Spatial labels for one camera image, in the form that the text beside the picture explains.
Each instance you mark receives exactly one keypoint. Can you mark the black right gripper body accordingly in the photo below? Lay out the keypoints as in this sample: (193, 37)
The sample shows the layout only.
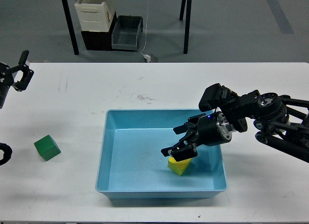
(214, 129)

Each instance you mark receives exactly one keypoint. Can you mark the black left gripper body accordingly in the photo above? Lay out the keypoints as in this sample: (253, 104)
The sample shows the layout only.
(2, 88)

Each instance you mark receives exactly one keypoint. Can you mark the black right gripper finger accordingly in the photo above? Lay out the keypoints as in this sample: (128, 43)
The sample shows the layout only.
(189, 128)
(181, 151)

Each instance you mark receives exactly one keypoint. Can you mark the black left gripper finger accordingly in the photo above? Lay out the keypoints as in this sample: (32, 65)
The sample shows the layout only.
(22, 66)

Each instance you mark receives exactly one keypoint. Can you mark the yellow wooden block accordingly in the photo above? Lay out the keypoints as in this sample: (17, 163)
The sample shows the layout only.
(179, 167)

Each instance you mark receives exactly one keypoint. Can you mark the green wooden block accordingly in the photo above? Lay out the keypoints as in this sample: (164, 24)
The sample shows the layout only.
(47, 148)

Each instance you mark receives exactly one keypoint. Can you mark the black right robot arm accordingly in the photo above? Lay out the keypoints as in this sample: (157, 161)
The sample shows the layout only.
(224, 112)

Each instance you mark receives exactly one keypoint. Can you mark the light blue plastic box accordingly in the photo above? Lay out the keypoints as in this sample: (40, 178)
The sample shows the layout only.
(132, 166)

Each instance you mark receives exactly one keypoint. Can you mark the white power adapter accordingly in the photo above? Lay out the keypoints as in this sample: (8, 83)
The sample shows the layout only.
(147, 58)

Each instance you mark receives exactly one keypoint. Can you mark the dark brown crate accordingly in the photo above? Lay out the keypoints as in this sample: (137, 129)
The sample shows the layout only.
(99, 41)

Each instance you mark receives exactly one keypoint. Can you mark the black table leg left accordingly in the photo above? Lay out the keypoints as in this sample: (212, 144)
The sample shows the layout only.
(70, 26)

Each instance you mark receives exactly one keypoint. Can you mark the black table leg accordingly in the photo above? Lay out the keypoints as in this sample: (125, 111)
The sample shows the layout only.
(70, 26)
(185, 10)

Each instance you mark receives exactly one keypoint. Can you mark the white plastic crate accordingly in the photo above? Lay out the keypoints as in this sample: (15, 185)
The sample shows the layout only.
(95, 15)

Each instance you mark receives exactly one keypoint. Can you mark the grey plastic bin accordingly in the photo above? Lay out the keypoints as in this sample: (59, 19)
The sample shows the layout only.
(126, 33)

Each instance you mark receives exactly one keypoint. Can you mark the black table leg right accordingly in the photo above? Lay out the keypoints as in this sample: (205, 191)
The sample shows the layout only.
(185, 10)

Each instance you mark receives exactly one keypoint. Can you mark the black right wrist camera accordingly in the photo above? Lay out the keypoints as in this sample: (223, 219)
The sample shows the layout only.
(215, 96)

